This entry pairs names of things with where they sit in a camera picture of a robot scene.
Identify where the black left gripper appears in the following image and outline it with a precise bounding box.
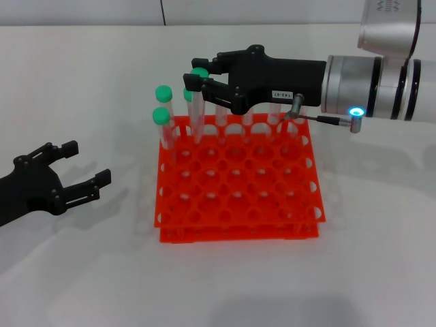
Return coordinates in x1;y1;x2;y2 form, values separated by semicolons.
0;140;113;228

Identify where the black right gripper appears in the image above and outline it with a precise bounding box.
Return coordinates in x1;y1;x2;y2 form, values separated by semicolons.
183;44;327;115

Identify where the orange test tube rack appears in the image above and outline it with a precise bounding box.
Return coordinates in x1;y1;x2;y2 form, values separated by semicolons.
152;112;327;245

